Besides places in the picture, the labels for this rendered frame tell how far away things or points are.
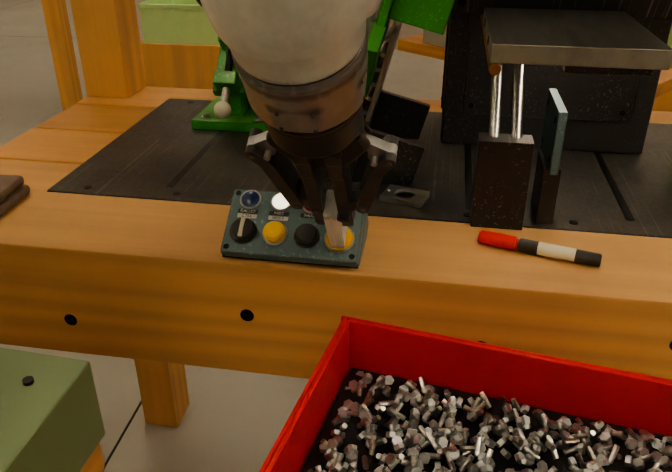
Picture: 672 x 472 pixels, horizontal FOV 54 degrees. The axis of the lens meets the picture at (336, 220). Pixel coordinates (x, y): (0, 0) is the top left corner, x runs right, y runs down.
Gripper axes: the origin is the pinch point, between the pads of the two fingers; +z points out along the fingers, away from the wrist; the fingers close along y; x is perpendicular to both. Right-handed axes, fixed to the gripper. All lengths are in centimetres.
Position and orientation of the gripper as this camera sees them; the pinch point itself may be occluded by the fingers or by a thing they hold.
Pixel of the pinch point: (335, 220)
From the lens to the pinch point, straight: 65.6
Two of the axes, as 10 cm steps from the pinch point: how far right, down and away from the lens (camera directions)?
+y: 9.9, 0.7, -1.5
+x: 1.3, -8.8, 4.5
